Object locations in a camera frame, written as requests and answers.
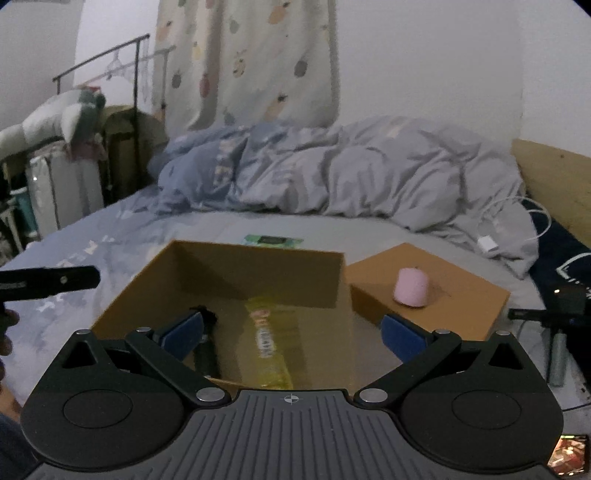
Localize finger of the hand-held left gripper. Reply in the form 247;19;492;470
0;266;101;302

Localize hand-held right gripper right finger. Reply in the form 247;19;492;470
355;315;539;407

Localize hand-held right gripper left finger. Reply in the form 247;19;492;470
60;310;232;407

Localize cardboard box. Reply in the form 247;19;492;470
90;240;511;393

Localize person's left hand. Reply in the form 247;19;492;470
0;310;20;357

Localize pink cylindrical cup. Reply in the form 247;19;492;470
393;268;430;309

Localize yellow snack packet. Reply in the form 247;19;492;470
245;295;296;388

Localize white storage bag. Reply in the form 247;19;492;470
25;143;106;237

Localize green printed card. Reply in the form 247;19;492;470
242;234;305;250

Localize brown cardboard carton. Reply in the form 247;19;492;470
100;105;168;204

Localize black tripod device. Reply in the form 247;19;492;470
508;284;591;328

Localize white grey plush toy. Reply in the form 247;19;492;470
0;87;108;162

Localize grey blue duvet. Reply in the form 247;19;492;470
148;115;541;278

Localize dark blue printed pillow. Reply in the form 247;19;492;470
526;198;591;324

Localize smartphone with lit screen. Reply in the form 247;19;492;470
547;434;590;476

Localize black metal clothes rack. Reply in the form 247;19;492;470
53;33;177;204

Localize wooden headboard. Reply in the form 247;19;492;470
512;138;591;252

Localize white clothes hangers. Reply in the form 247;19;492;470
102;48;155;83

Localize fruit print curtain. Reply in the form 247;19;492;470
154;0;342;134

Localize black handle tool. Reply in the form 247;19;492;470
187;304;222;380

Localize grey cylindrical handle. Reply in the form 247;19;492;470
549;325;571;387

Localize white charger cable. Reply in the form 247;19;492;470
480;196;553;241

